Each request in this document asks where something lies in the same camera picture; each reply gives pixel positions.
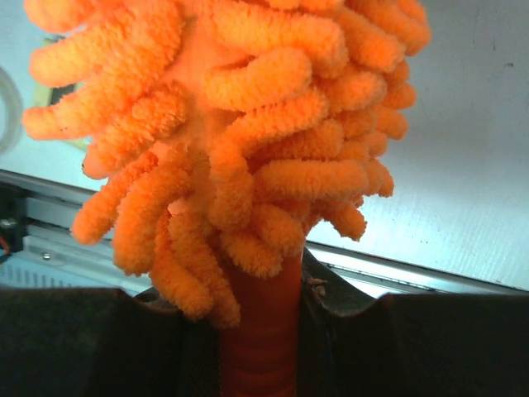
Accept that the yellow grey calculator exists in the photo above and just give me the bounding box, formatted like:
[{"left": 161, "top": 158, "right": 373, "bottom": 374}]
[{"left": 30, "top": 71, "right": 91, "bottom": 152}]

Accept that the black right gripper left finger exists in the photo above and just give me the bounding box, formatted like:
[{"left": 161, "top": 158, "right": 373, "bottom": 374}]
[{"left": 1, "top": 288, "right": 219, "bottom": 396}]

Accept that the masking tape roll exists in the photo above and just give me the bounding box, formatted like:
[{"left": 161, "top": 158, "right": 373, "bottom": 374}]
[{"left": 1, "top": 68, "right": 23, "bottom": 155}]

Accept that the orange microfiber duster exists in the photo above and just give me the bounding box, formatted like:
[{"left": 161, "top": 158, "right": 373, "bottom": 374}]
[{"left": 22, "top": 1, "right": 431, "bottom": 396}]

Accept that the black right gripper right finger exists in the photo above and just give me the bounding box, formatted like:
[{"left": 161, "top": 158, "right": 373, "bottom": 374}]
[{"left": 297, "top": 252, "right": 528, "bottom": 396}]

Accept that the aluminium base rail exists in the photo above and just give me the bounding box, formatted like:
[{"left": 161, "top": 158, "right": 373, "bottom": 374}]
[{"left": 1, "top": 171, "right": 516, "bottom": 297}]

